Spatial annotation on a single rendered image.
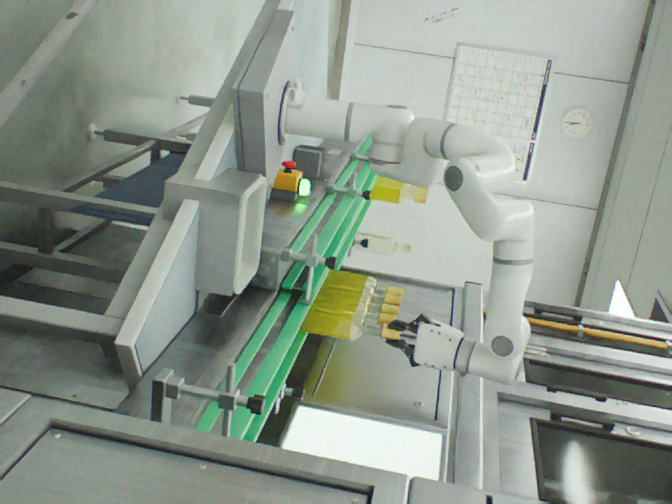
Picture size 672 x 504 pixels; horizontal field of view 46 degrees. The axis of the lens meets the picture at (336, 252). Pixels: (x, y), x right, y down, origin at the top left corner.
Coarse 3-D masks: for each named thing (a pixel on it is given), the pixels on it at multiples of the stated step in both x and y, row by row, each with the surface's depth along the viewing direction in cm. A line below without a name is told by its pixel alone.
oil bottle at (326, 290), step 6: (324, 288) 197; (330, 288) 198; (336, 288) 198; (324, 294) 194; (330, 294) 194; (336, 294) 195; (342, 294) 195; (348, 294) 195; (354, 294) 196; (360, 294) 196; (366, 294) 197; (360, 300) 194; (366, 300) 194
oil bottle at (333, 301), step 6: (318, 294) 193; (318, 300) 190; (324, 300) 190; (330, 300) 190; (336, 300) 191; (342, 300) 191; (348, 300) 192; (354, 300) 192; (336, 306) 188; (342, 306) 188; (348, 306) 188; (354, 306) 189; (360, 306) 189; (366, 306) 191; (360, 312) 188; (366, 312) 189; (366, 318) 189
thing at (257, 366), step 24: (288, 312) 179; (264, 336) 165; (288, 336) 167; (240, 360) 155; (264, 360) 156; (240, 384) 147; (264, 384) 147; (216, 408) 138; (240, 408) 139; (216, 432) 132; (240, 432) 132
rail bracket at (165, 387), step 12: (168, 372) 122; (228, 372) 119; (156, 384) 120; (168, 384) 120; (180, 384) 121; (228, 384) 119; (156, 396) 120; (168, 396) 121; (192, 396) 121; (204, 396) 120; (216, 396) 120; (228, 396) 119; (240, 396) 120; (264, 396) 120; (156, 408) 121; (168, 408) 124; (228, 408) 120; (252, 408) 119; (156, 420) 122; (168, 420) 125; (228, 420) 122; (228, 432) 122
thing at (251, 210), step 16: (256, 192) 173; (240, 208) 159; (256, 208) 174; (240, 224) 159; (256, 224) 176; (240, 240) 160; (256, 240) 177; (240, 256) 161; (256, 256) 178; (240, 272) 174; (240, 288) 166
